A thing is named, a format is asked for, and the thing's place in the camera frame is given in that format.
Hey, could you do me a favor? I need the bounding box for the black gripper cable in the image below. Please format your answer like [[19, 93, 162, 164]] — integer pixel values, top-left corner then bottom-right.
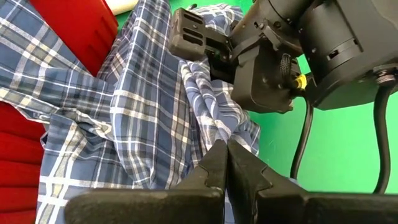
[[372, 83, 392, 194]]

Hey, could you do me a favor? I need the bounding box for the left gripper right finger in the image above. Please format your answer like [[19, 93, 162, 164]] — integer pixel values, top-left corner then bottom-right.
[[226, 141, 398, 224]]

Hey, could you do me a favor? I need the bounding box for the red plastic laundry bin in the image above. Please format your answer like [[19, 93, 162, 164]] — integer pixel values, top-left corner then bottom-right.
[[0, 0, 119, 224]]

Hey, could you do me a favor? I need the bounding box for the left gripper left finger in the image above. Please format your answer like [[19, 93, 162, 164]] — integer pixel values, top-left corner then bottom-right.
[[65, 139, 229, 224]]

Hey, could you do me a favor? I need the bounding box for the blue plaid shirt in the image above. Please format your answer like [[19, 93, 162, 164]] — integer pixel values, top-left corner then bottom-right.
[[0, 0, 261, 224]]

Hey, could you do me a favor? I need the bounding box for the black right camera cable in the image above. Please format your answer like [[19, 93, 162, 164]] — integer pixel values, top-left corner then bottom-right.
[[290, 93, 315, 180]]

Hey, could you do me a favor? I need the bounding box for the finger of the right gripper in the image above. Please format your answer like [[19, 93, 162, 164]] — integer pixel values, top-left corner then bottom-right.
[[169, 7, 233, 62], [208, 57, 237, 84]]

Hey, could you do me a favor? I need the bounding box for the yellow tag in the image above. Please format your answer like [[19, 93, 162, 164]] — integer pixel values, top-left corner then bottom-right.
[[294, 73, 308, 90]]

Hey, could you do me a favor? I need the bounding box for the beige wooden desk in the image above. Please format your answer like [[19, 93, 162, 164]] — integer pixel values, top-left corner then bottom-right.
[[105, 0, 139, 16]]

